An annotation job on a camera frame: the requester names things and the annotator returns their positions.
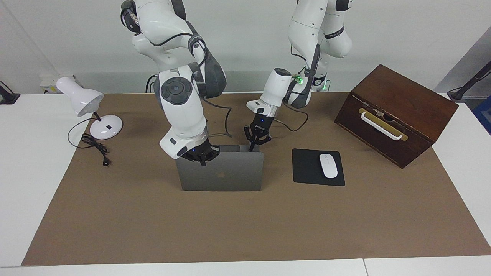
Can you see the black mouse pad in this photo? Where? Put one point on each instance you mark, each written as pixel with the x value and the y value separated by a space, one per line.
pixel 305 168

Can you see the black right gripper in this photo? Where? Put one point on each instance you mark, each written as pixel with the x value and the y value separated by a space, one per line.
pixel 195 150

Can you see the black stand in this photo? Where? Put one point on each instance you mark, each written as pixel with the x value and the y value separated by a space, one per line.
pixel 470 82

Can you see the brown table mat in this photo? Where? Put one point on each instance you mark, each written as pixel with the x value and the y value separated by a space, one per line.
pixel 230 230

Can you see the grey laptop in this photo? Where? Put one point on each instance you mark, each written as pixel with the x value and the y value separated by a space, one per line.
pixel 230 176

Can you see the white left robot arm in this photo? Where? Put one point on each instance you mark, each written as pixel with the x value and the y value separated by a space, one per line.
pixel 307 34

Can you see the white computer mouse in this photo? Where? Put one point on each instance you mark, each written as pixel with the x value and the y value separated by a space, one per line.
pixel 328 166

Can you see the dark brown wooden box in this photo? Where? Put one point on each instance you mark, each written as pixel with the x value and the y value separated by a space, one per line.
pixel 414 103

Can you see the black clamp mount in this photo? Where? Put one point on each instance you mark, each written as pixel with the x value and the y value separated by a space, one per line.
pixel 7 97

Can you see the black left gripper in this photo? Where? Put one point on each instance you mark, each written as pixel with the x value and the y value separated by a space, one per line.
pixel 261 124

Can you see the blue crate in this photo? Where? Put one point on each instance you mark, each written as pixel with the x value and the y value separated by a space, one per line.
pixel 485 115

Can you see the white desk lamp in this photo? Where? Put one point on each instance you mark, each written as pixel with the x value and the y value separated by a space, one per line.
pixel 80 97

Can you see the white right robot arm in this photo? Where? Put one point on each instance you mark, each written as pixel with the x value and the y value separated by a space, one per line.
pixel 180 103

